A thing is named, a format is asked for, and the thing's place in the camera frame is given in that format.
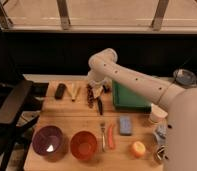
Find dark red grape bunch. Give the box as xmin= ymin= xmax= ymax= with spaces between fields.
xmin=86 ymin=84 xmax=94 ymax=108

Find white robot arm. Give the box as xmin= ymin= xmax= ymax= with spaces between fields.
xmin=88 ymin=48 xmax=197 ymax=171

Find white paper cup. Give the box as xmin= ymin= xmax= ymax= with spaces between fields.
xmin=149 ymin=104 xmax=168 ymax=124

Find small dark clip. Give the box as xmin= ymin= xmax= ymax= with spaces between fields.
xmin=103 ymin=86 xmax=111 ymax=93

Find pale wooden tongs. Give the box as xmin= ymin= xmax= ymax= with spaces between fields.
xmin=68 ymin=83 xmax=80 ymax=101

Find green plastic tray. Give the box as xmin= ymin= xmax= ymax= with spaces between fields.
xmin=112 ymin=81 xmax=151 ymax=113

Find black rectangular block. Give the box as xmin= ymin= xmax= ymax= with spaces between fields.
xmin=54 ymin=83 xmax=66 ymax=99

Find silver fork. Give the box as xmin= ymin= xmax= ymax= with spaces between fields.
xmin=100 ymin=122 xmax=106 ymax=152

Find blue sponge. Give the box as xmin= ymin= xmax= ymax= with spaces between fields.
xmin=119 ymin=116 xmax=132 ymax=136

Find orange carrot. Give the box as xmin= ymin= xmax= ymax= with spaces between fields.
xmin=107 ymin=124 xmax=115 ymax=150

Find orange bowl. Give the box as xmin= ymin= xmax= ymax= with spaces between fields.
xmin=70 ymin=131 xmax=98 ymax=161

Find purple bowl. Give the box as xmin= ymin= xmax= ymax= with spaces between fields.
xmin=32 ymin=125 xmax=63 ymax=156

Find yellow orange fruit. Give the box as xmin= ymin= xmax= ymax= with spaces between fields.
xmin=131 ymin=141 xmax=146 ymax=158

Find blue crumpled cloth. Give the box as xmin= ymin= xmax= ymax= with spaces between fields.
xmin=154 ymin=125 xmax=166 ymax=146

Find black office chair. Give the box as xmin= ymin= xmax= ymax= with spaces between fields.
xmin=0 ymin=28 xmax=48 ymax=171

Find metal can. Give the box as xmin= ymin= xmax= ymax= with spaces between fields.
xmin=154 ymin=146 xmax=165 ymax=164

